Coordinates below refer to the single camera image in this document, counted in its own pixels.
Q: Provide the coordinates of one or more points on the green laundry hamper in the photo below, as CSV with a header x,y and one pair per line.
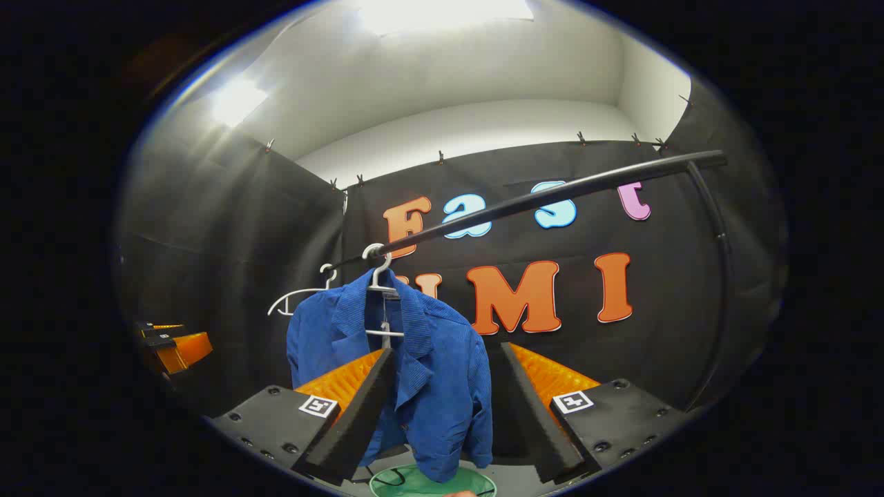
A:
x,y
421,484

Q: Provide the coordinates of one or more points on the row of backdrop clips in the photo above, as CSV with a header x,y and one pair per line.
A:
x,y
581,139

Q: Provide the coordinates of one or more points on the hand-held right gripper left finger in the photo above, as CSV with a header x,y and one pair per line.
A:
x,y
359,421

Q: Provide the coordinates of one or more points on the white clothes hanger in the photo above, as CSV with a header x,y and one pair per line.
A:
x,y
304,292
378,276

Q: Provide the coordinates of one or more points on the black clothes rack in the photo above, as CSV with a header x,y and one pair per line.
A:
x,y
552,194

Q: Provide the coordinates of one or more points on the black backdrop cloth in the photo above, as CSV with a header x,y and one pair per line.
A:
x,y
677,331

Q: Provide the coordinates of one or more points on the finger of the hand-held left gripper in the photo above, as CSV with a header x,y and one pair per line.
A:
x,y
185,351
162,326

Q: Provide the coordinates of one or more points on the ceiling light panel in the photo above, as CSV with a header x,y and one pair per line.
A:
x,y
442,14
236,102

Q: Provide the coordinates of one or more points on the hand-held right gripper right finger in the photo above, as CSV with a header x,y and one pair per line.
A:
x,y
542,428

